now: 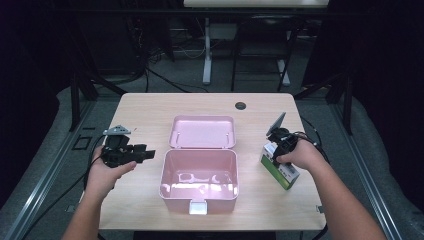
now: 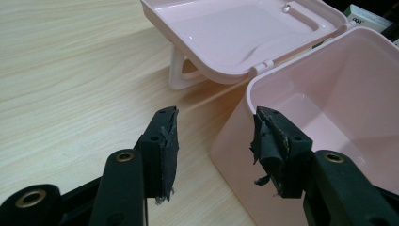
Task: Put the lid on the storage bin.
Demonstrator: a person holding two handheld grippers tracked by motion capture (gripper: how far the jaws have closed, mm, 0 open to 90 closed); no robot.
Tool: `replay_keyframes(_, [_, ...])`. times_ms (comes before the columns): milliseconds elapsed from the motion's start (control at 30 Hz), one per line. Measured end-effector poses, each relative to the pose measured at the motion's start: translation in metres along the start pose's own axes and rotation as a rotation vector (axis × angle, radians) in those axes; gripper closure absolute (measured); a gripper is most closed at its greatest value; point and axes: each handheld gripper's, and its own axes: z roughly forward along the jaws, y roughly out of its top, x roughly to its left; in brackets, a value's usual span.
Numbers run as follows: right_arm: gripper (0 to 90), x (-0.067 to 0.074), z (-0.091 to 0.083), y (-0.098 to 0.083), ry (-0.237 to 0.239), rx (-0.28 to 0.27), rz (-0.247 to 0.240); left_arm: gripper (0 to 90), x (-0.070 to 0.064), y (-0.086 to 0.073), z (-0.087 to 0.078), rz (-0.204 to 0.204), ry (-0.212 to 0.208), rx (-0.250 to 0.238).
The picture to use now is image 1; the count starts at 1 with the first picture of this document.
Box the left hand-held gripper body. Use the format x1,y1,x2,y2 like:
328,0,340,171
99,124,141,169

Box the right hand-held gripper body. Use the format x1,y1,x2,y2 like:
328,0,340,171
266,111,299,158

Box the white green medicine box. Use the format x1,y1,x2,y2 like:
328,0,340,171
259,141,301,191

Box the pink storage box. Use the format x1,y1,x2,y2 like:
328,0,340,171
158,114,240,216

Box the person's right hand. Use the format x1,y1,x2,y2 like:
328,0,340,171
276,139,326,172

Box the person's left hand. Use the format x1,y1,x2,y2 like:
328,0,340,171
84,145,138,199

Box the black metal stand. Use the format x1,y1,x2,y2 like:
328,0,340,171
293,71,354,136
68,71,128,133

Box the black chair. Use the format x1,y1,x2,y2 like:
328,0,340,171
230,14,298,93

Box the black computer tower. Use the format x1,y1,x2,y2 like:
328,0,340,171
94,16,143,76

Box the white desk leg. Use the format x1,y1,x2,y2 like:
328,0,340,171
202,17,213,86

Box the white desk top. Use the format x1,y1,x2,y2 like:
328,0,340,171
183,0,329,8

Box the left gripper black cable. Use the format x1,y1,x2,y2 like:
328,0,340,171
19,134,108,240

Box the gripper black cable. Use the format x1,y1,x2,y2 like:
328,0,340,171
293,130,332,165
19,134,108,240

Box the thin black table cable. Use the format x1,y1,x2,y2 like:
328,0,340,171
299,115,321,139

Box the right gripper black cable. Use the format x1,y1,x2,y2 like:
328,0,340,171
293,130,332,165

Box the aluminium floor rail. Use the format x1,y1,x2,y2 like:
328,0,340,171
329,103,404,240
3,99,98,240

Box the black floor cable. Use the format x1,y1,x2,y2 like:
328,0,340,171
144,66,209,94

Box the white floor cable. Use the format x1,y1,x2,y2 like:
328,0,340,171
175,42,206,61

